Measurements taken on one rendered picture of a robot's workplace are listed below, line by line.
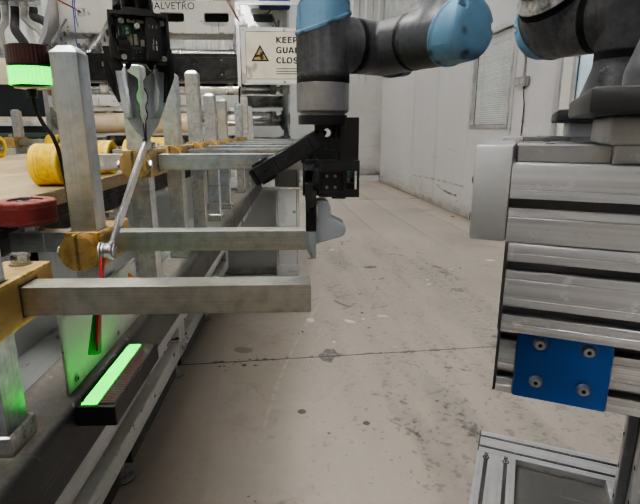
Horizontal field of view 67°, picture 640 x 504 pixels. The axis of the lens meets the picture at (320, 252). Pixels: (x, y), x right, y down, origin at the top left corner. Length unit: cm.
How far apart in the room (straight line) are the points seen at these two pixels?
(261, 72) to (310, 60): 253
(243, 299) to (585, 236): 32
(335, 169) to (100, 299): 35
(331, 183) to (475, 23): 27
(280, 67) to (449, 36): 262
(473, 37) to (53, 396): 66
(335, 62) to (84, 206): 39
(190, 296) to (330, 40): 39
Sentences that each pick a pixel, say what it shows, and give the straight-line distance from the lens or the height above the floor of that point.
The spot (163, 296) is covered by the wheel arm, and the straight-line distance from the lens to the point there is 51.
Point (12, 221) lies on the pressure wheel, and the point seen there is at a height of 88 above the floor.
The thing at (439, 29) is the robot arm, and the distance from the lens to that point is 65.
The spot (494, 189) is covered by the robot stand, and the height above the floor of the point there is 95.
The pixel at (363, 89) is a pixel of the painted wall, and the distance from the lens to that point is 974.
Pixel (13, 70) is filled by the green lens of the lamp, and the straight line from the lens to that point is 76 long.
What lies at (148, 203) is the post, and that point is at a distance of 97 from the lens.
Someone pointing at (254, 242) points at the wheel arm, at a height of 84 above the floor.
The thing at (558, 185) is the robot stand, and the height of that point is 96.
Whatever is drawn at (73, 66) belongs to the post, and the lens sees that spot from 74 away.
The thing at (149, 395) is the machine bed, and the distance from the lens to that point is 175.
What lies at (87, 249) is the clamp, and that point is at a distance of 72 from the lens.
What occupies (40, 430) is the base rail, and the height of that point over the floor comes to 70.
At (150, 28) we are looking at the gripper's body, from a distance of 69.
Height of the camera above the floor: 101
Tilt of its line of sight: 14 degrees down
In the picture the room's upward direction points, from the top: straight up
